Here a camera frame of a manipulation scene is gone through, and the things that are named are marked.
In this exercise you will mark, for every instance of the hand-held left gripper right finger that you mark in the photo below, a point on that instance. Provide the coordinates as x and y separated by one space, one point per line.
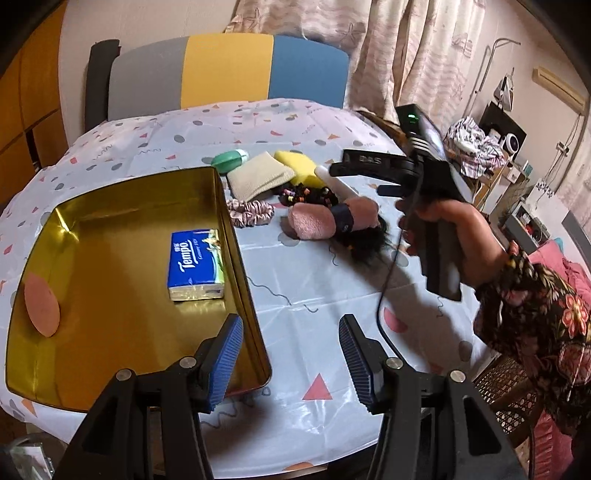
358 364

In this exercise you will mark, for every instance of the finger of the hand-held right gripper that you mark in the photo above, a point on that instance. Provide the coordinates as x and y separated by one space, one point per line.
369 164
397 189

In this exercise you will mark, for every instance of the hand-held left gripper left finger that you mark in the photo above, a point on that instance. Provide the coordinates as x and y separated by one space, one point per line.
226 364

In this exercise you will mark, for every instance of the white tube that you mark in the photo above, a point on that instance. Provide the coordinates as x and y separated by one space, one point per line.
334 182

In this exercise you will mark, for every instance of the yellow sponge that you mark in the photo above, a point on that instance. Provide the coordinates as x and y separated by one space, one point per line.
295 164

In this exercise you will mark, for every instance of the pink plush roll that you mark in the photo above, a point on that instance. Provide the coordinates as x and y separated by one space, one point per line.
309 221

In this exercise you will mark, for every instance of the pink satin scrunchie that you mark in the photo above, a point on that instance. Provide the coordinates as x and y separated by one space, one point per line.
251 213

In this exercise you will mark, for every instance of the gold metal tin box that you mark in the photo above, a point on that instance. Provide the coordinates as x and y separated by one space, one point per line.
115 300

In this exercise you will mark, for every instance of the person's right hand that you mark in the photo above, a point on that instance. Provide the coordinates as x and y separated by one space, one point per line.
475 240

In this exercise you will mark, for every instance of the pile of checked clothes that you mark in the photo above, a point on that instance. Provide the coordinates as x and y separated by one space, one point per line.
471 143

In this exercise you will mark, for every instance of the black scrunchie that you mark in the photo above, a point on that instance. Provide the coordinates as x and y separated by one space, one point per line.
364 242

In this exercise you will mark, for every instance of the white round fan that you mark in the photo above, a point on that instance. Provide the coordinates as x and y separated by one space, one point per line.
510 144

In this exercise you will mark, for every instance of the white patterned plastic tablecloth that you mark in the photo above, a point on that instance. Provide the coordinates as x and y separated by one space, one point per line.
314 286

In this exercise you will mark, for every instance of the grey storage box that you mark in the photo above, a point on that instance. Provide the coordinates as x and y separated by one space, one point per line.
526 224

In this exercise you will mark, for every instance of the blue tissue pack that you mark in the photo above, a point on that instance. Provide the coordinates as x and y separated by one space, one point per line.
194 263

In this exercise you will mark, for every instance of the beige knitted cloth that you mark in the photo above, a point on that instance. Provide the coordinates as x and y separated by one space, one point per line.
258 177

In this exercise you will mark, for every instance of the beige patterned curtain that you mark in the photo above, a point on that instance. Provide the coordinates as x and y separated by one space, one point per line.
406 55

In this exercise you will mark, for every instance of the garment steamer stand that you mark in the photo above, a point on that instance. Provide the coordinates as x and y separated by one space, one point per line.
505 87

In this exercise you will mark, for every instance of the green plastic case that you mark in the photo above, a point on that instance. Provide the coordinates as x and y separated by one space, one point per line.
228 160

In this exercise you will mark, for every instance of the pink bedding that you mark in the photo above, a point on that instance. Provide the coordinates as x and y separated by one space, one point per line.
554 258

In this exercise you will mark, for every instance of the rattan chair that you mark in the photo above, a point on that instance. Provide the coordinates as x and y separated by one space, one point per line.
503 383

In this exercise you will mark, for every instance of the beige air conditioner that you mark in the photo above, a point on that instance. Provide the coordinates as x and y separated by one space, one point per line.
558 87

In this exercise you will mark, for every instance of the grey yellow blue chair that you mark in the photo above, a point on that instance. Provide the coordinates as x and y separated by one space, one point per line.
221 69

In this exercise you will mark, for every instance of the pink oval makeup puff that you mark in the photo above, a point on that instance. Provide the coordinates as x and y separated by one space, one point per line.
41 304

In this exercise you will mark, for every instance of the wooden wardrobe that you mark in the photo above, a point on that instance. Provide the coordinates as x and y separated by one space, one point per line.
27 115

